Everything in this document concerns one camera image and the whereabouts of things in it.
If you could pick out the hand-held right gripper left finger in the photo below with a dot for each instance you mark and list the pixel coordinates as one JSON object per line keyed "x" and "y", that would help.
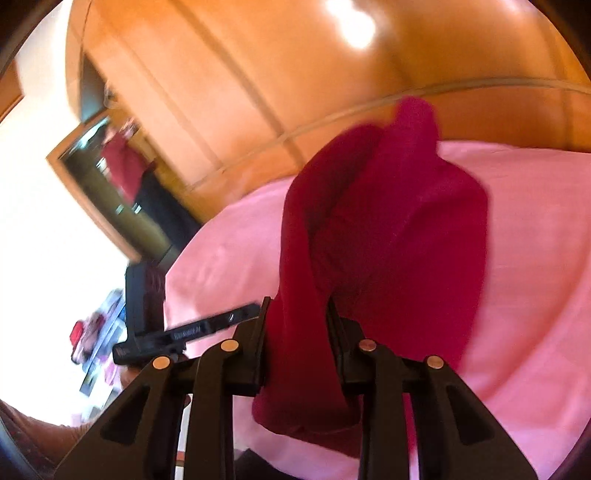
{"x": 251, "y": 351}

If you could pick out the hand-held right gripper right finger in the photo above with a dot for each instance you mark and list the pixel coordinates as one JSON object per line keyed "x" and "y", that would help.
{"x": 346, "y": 356}

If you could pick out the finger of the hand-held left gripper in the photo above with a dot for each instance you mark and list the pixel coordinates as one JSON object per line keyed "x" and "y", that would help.
{"x": 207, "y": 326}

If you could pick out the red long-sleeved shirt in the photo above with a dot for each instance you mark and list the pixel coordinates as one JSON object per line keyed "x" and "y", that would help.
{"x": 392, "y": 240}

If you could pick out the person's left forearm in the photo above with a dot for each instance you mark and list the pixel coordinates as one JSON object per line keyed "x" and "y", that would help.
{"x": 41, "y": 434}

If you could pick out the colourful printed papers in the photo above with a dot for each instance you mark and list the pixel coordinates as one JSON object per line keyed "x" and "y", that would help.
{"x": 99, "y": 341}

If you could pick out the wood-framed mirror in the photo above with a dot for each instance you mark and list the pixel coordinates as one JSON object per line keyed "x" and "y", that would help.
{"x": 120, "y": 180}

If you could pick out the pink bed sheet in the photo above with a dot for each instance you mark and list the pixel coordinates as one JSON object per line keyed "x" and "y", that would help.
{"x": 531, "y": 230}

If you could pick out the wooden panelled wardrobe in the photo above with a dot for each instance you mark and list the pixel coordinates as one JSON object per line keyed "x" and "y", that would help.
{"x": 277, "y": 69}

